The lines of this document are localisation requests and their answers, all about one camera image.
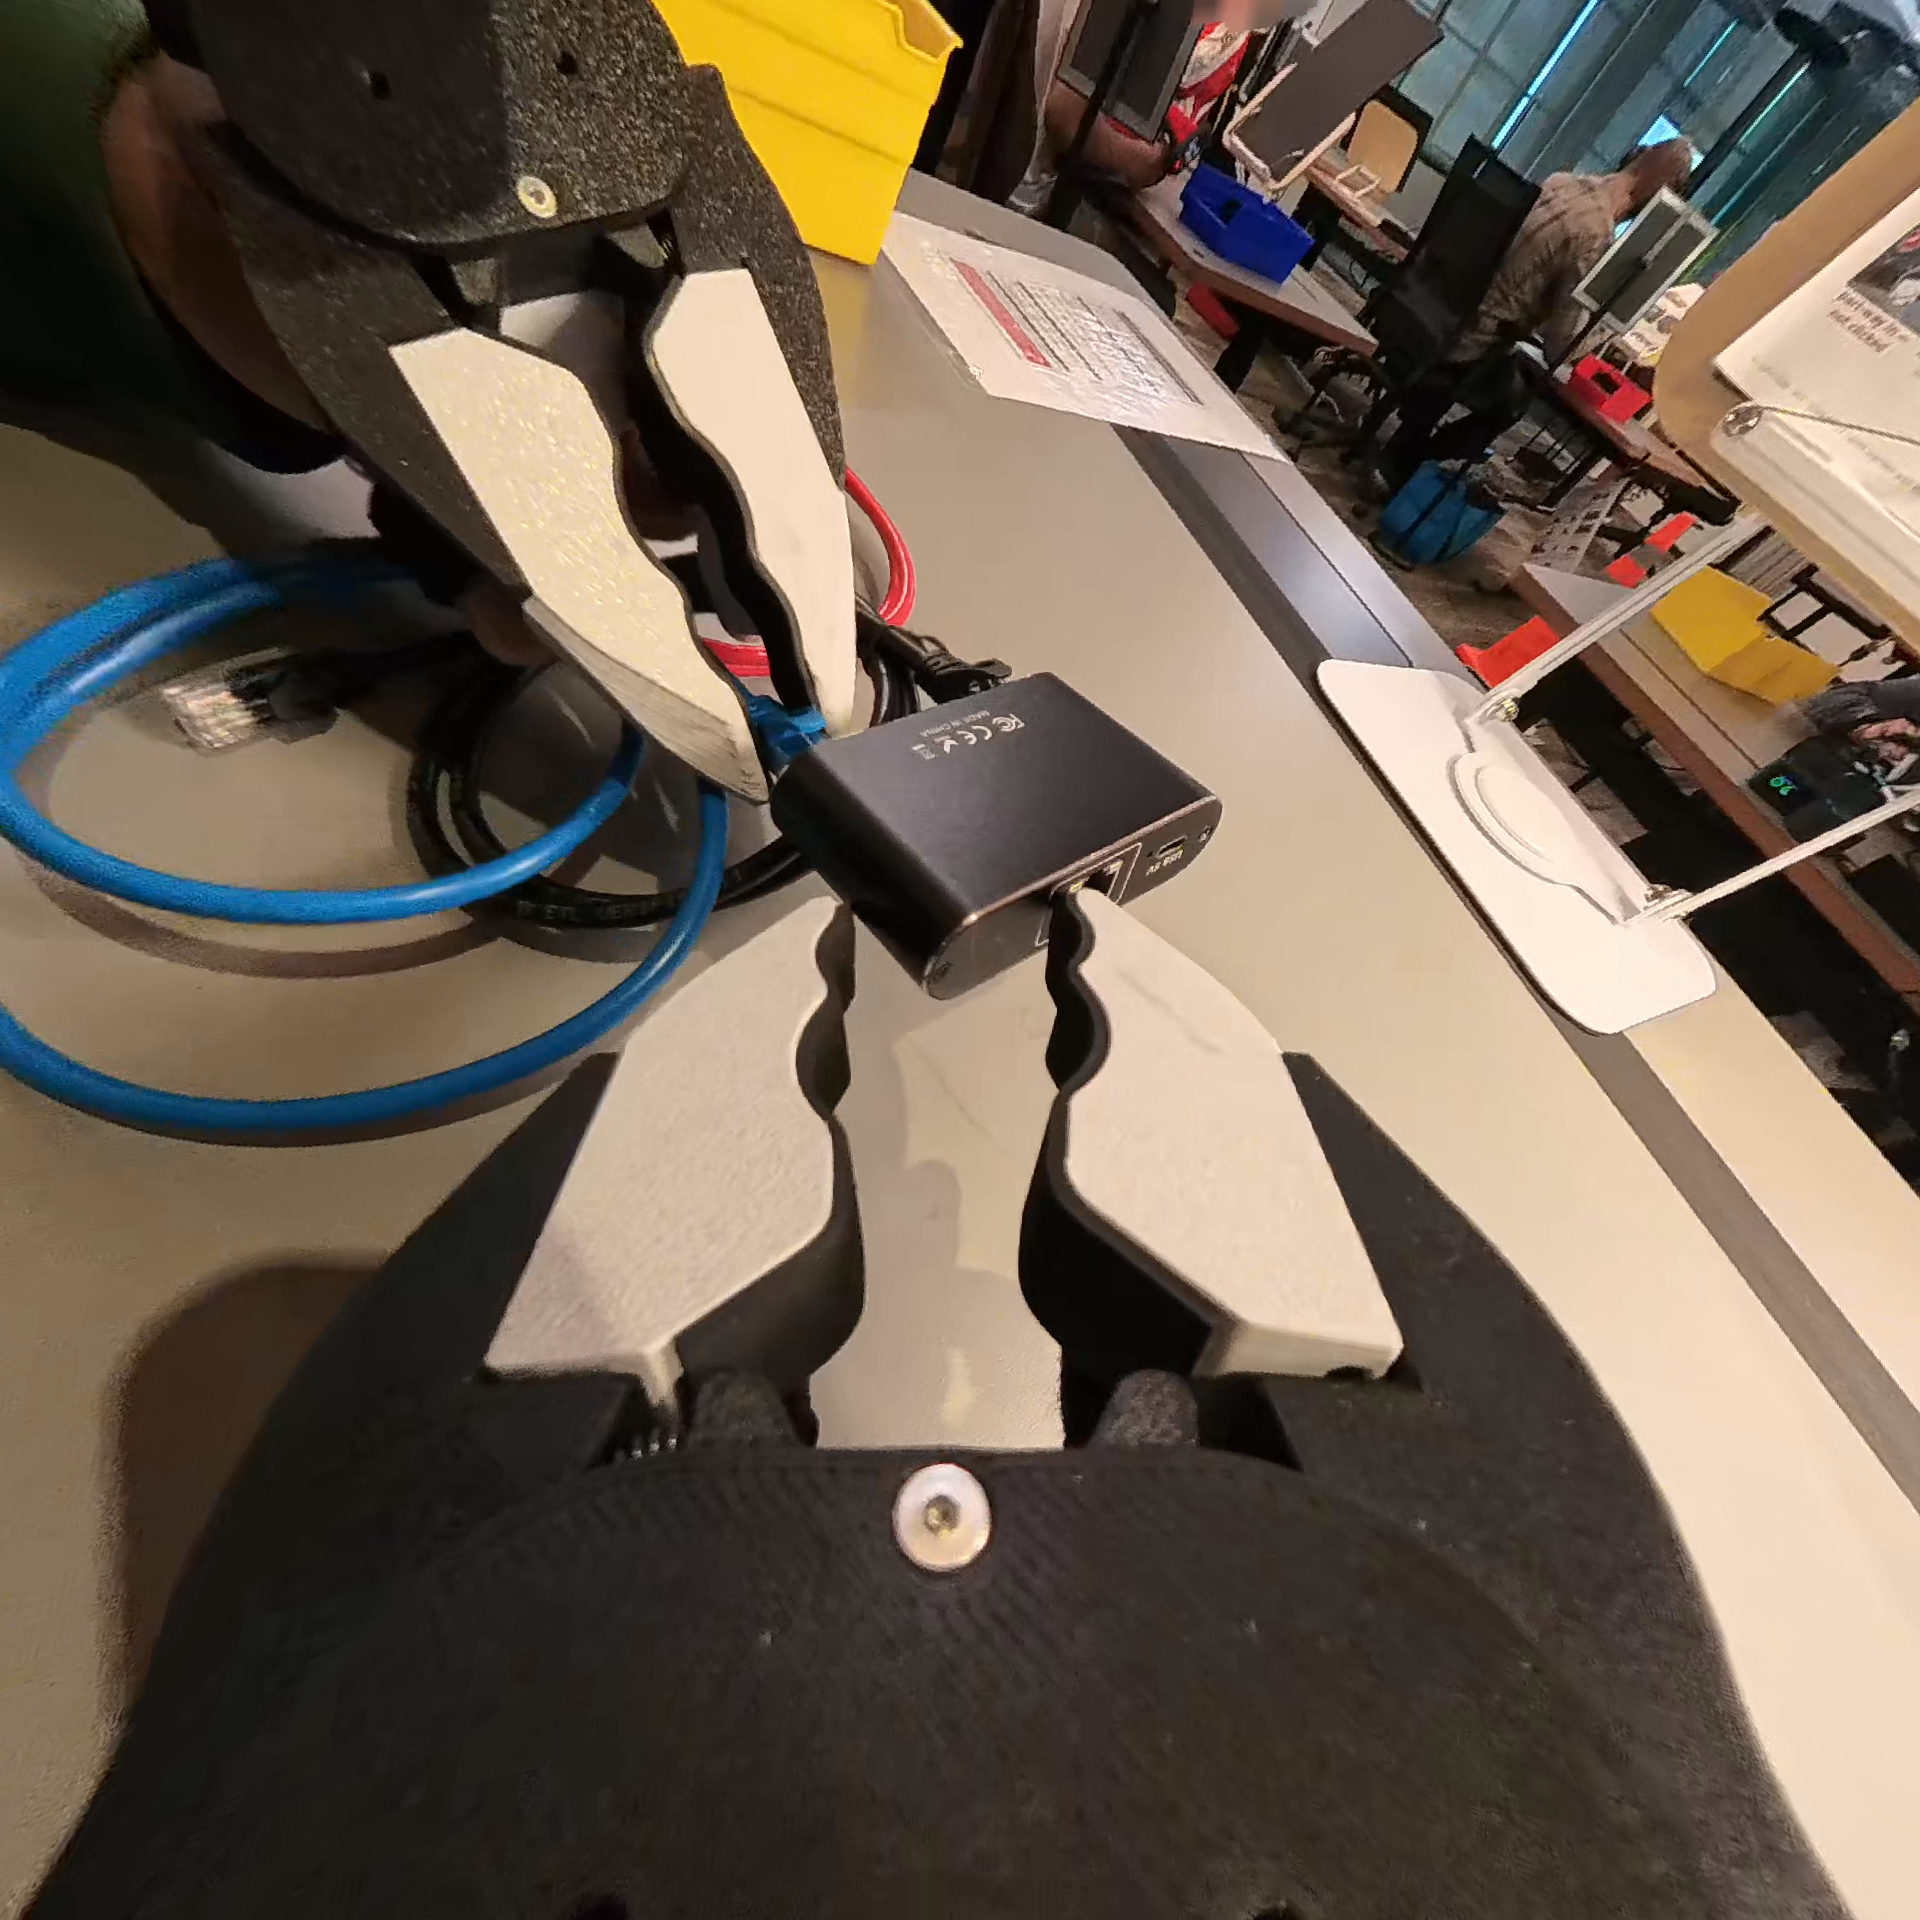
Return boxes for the large yellow plastic bin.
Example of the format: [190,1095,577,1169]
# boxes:
[652,0,961,267]

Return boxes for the black office chair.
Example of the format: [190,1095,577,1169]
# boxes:
[1296,137,1546,473]

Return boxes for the small yellow bin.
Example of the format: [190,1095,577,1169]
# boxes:
[1650,568,1839,705]

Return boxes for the grey computer monitor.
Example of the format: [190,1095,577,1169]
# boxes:
[1055,0,1202,138]

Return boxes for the red ethernet cable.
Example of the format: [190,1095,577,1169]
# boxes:
[696,464,917,683]

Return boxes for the newspaper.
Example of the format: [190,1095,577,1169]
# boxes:
[1713,209,1920,577]

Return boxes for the dark panel on stand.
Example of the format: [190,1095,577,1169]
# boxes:
[1223,0,1488,189]

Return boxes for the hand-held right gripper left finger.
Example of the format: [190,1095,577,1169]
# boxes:
[482,895,869,1418]

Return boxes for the laminated paper sheet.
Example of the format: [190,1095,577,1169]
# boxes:
[878,209,1288,458]

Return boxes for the black ethernet cable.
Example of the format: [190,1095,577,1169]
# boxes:
[157,598,1021,938]

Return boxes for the person's left forearm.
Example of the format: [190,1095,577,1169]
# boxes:
[0,0,196,435]

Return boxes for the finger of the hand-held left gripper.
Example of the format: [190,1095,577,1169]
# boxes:
[638,267,863,739]
[385,323,778,801]

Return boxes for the blue ethernet cable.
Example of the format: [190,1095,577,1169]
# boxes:
[0,554,828,1142]

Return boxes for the small computer monitor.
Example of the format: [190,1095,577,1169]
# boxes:
[1574,187,1720,319]

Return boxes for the red plastic block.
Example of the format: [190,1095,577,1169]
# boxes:
[1456,613,1566,687]

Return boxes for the white display stand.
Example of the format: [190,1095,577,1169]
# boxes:
[1316,510,1920,1038]

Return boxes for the person's left hand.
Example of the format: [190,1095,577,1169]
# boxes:
[105,58,353,458]

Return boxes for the black ethernet adapter box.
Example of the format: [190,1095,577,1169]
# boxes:
[768,671,1225,1002]

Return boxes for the blue bag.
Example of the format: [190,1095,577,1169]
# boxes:
[1376,456,1506,567]

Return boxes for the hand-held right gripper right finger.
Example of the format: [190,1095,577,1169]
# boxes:
[1023,887,1408,1385]

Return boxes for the wooden display board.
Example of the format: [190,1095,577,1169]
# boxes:
[1655,96,1920,633]

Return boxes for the black device with green display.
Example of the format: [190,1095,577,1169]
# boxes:
[1746,731,1894,840]

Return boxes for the small blue bin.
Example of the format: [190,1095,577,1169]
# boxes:
[1180,161,1316,282]

